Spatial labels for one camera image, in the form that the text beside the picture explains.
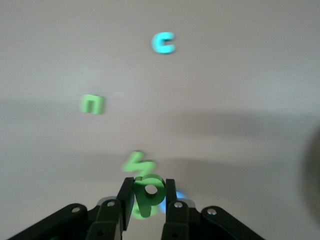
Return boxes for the green foam small n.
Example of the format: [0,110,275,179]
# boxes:
[78,94,106,116]

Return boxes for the blue foam letter O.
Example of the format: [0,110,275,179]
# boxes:
[157,189,192,215]

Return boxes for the green foam letter P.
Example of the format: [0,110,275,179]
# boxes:
[132,173,166,220]

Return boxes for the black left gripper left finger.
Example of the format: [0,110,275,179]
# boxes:
[7,176,136,240]

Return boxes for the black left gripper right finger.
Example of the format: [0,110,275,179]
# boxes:
[159,177,267,240]

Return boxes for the teal foam letter C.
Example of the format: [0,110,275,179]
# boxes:
[150,31,177,55]

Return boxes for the green foam capital N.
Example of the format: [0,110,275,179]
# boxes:
[120,149,157,177]

